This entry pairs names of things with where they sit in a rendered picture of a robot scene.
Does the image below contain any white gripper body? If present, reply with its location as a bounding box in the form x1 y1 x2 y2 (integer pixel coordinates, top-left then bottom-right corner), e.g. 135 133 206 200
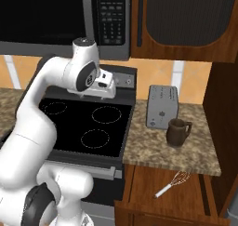
77 80 117 100

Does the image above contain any brown wooden drawer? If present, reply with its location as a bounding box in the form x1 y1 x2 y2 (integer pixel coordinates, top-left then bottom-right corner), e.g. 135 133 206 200
113 164 232 226

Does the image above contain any black stove with hob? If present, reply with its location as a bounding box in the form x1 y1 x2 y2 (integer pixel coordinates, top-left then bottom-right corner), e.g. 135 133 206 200
0 56 139 226

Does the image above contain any silver toaster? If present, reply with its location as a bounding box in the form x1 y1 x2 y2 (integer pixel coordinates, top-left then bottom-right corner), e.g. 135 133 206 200
145 84 180 131

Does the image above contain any dark brown mug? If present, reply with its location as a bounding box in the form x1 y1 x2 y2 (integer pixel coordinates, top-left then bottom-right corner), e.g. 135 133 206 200
165 117 193 148

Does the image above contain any black and silver microwave oven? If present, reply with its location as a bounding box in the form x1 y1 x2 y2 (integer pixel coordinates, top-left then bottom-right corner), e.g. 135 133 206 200
0 0 133 62

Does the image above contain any brown cupboard door, dark panel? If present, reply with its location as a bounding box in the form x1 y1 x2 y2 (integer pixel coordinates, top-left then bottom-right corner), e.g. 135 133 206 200
130 0 238 64

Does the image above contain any dark brown tall cabinet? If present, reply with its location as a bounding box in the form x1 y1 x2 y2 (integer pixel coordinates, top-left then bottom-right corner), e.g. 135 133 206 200
202 57 238 218

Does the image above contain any silver oven door handle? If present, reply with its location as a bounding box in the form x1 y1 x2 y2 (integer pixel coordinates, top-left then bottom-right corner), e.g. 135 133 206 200
43 160 124 180

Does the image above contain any dark cupboard door handle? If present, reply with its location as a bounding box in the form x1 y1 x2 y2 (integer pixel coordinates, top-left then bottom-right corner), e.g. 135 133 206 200
137 0 145 48

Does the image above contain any whisk with white handle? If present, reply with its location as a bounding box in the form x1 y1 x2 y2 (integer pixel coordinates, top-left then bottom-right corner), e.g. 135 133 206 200
153 170 192 200

